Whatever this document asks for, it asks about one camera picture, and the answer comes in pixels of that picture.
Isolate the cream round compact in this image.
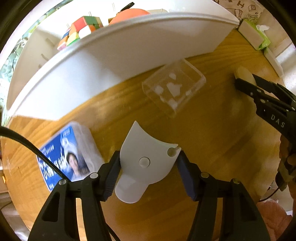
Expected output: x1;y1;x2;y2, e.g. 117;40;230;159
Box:
234;66;256;85

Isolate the white curved plastic gadget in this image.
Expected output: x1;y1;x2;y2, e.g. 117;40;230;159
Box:
115;121;181;204

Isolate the orange round pouch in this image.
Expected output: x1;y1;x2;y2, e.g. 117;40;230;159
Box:
109;9;150;25

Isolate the white digital camera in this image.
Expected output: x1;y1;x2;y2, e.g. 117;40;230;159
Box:
147;9;167;14

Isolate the person's hand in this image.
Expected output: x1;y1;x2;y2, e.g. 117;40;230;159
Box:
275;135;295;191

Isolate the white rectangular box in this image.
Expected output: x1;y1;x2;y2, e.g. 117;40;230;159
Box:
263;47;284;77

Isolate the green tissue box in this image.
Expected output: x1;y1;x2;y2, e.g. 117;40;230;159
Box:
238;20;271;50

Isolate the blue white tissue pack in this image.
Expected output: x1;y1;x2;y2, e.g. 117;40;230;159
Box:
40;121;104;182

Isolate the letter print fabric bag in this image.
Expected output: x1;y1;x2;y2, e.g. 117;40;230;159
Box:
214;0;264;23

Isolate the clear plastic box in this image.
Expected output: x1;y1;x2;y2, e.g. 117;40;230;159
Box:
142;59;206;118

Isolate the white plastic storage bin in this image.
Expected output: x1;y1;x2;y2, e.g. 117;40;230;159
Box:
6;1;239;121

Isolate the black carabiner clip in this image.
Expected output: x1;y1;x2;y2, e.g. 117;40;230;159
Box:
120;2;134;12

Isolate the multicolour puzzle cube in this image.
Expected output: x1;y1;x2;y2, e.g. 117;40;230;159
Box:
57;16;103;51

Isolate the green leaf print book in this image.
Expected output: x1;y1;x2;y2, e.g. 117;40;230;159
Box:
1;1;70;82

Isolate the black cable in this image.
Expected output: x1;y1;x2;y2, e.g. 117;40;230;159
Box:
0;126;121;241

